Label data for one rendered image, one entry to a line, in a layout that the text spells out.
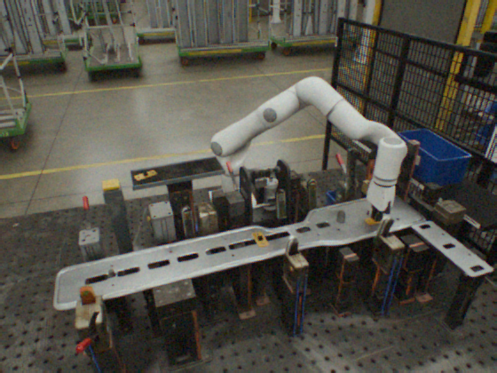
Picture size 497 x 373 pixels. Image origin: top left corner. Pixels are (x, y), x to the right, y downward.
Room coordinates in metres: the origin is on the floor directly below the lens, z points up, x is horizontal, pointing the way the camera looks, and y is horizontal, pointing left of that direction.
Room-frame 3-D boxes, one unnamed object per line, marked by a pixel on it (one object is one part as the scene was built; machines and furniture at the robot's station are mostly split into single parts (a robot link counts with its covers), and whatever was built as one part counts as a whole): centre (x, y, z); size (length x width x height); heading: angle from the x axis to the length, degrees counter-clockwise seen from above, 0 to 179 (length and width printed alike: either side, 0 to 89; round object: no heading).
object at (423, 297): (1.08, -0.71, 0.84); 0.11 x 0.06 x 0.29; 18
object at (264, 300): (1.09, -0.06, 0.84); 0.13 x 0.05 x 0.29; 18
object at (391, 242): (1.01, -0.51, 0.87); 0.12 x 0.09 x 0.35; 18
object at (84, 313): (0.72, 0.44, 0.88); 0.15 x 0.11 x 0.36; 18
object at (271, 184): (1.30, -0.09, 0.94); 0.18 x 0.13 x 0.49; 108
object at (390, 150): (1.18, -0.52, 1.28); 0.09 x 0.08 x 0.13; 143
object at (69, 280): (1.06, -0.04, 1.00); 1.38 x 0.22 x 0.02; 108
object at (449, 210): (1.19, -0.80, 0.88); 0.08 x 0.08 x 0.36; 18
